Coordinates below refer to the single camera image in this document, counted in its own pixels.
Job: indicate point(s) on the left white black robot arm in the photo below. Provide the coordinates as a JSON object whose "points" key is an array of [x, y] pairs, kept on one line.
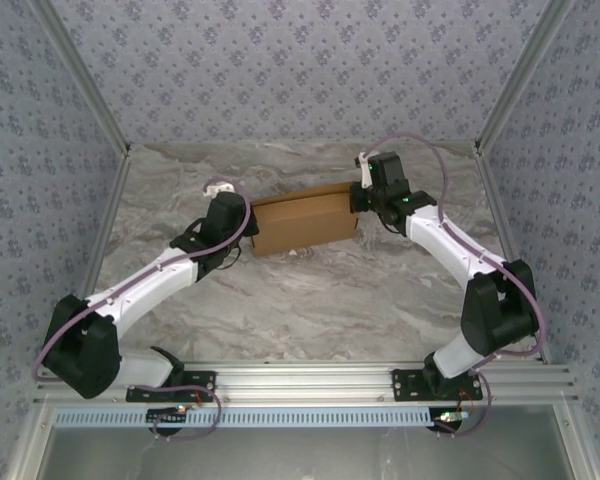
{"points": [[145, 285]]}

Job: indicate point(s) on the small control board with LEDs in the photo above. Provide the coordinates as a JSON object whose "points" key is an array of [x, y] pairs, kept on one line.
{"points": [[167, 414], [447, 417]]}

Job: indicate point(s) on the brown cardboard box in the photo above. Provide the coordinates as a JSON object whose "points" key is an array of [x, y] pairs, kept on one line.
{"points": [[300, 220]]}

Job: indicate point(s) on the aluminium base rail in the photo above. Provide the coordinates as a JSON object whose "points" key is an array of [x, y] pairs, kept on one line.
{"points": [[305, 380]]}

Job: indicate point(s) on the aluminium frame post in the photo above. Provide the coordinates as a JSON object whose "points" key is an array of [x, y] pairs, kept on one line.
{"points": [[80, 75], [525, 75]]}

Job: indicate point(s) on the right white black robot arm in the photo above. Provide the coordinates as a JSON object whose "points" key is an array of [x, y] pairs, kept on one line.
{"points": [[450, 245]]}

